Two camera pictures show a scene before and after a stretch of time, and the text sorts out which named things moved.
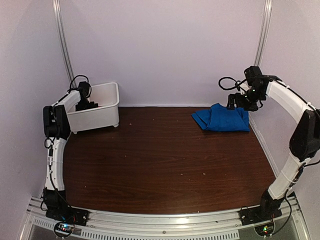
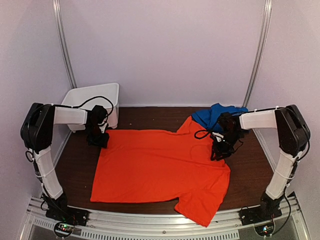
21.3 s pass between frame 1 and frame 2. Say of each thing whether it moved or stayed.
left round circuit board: stayed
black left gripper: moved
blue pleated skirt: stayed
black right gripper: moved
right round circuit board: stayed
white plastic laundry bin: stayed
